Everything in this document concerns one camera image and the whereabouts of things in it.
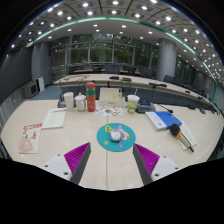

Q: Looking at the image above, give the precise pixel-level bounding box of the white booklet with red header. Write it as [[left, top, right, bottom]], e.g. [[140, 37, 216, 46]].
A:
[[41, 107, 68, 130]]

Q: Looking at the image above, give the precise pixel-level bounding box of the tall white paper cup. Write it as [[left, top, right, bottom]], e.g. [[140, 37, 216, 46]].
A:
[[63, 91, 75, 112]]

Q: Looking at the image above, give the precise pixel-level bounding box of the colourful printed leaflet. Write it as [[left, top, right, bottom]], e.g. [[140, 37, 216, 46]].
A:
[[94, 105, 124, 118]]

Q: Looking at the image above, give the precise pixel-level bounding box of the black gooseneck microphone base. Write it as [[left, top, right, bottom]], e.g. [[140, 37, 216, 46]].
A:
[[57, 92, 68, 109]]

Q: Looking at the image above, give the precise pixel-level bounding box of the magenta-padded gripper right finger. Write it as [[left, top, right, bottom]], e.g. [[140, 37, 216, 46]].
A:
[[132, 143, 183, 186]]

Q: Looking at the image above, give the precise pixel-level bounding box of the black microphone with yellow band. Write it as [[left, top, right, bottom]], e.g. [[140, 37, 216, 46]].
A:
[[169, 123, 195, 153]]

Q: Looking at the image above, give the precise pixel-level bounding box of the silver grey computer mouse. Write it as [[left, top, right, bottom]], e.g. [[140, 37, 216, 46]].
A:
[[109, 127, 123, 142]]

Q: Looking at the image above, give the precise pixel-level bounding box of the black desk console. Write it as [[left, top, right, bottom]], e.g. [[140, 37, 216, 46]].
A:
[[135, 101, 157, 114]]

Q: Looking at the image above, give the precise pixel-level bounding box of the group of ceiling lights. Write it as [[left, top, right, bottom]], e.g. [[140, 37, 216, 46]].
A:
[[9, 0, 224, 84]]

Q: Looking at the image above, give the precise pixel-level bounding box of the group of dark office chairs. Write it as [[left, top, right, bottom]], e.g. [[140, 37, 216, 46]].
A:
[[68, 63, 214, 98]]

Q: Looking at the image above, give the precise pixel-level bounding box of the white cardboard box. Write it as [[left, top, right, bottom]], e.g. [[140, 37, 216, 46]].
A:
[[98, 87, 126, 108]]

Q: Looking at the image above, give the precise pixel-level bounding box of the white lidded mug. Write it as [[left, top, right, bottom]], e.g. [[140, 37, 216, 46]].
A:
[[74, 92, 88, 112]]

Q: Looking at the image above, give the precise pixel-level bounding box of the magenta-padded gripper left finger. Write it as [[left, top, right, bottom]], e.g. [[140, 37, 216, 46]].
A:
[[43, 142, 92, 186]]

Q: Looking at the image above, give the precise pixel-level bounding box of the blue and white book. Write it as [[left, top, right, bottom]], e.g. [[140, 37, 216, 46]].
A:
[[144, 110, 183, 132]]

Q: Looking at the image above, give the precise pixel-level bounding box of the round teal cartoon mouse pad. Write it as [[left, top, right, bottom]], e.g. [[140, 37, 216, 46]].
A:
[[96, 122, 137, 153]]

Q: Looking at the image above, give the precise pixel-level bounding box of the white floor-standing unit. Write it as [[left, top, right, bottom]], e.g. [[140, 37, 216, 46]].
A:
[[35, 76, 46, 93]]

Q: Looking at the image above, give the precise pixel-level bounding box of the red bottle with green band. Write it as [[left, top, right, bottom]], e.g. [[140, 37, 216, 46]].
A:
[[85, 81, 97, 113]]

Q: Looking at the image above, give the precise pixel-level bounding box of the paper cup with green print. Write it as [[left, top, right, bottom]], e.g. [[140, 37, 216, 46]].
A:
[[126, 94, 141, 114]]

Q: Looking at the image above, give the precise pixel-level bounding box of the long curved conference table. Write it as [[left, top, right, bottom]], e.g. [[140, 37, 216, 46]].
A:
[[53, 73, 216, 106]]

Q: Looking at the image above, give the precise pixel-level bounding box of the red and white pamphlet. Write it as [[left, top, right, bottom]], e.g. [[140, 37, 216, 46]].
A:
[[18, 122, 44, 155]]

